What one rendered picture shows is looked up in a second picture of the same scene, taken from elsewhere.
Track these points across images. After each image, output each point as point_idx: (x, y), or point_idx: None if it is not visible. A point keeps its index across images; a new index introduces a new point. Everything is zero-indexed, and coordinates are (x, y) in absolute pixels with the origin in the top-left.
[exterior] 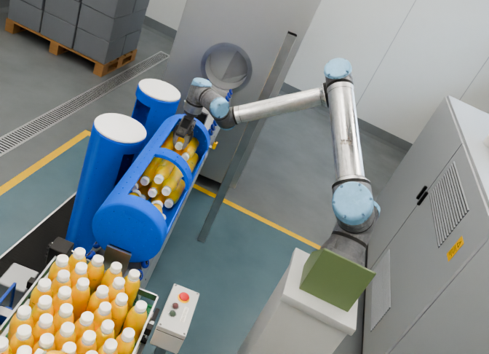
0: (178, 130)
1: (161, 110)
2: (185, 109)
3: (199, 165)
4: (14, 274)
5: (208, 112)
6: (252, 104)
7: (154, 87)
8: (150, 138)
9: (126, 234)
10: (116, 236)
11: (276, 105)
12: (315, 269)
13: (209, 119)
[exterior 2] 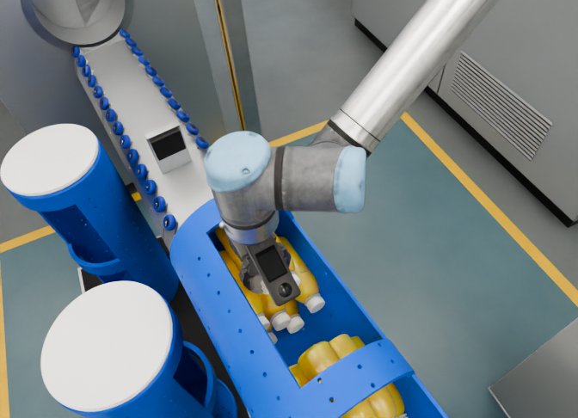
0: (276, 294)
1: (95, 189)
2: (245, 242)
3: (337, 274)
4: None
5: (174, 121)
6: (384, 84)
7: (38, 163)
8: (120, 230)
9: None
10: None
11: (455, 35)
12: None
13: (162, 115)
